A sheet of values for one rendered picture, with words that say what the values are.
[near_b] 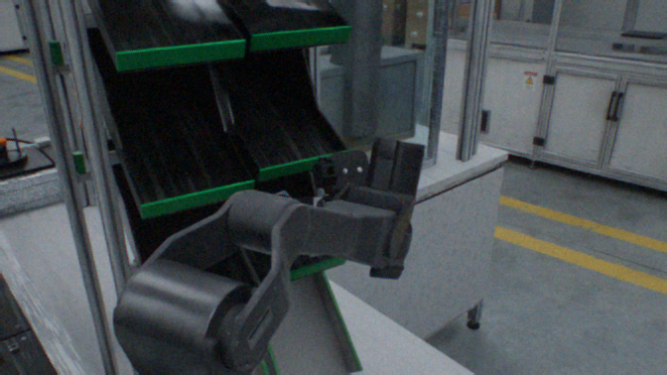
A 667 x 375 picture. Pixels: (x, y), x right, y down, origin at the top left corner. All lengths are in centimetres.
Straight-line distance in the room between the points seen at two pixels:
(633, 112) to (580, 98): 36
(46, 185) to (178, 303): 164
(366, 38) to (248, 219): 132
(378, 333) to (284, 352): 36
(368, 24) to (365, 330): 88
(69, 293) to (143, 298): 114
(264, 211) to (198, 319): 9
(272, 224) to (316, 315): 58
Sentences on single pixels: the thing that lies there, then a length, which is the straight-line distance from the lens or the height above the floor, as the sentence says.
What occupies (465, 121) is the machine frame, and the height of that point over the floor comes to 102.
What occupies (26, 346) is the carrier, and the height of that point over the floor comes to 97.
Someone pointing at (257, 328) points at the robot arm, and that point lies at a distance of 31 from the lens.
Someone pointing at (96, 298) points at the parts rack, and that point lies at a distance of 98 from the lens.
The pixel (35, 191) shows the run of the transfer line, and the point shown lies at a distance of 193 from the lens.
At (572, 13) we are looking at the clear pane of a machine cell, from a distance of 423.
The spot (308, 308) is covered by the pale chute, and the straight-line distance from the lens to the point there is 91.
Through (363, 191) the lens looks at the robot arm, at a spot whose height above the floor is 139.
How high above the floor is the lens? 162
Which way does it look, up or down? 25 degrees down
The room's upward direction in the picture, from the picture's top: straight up
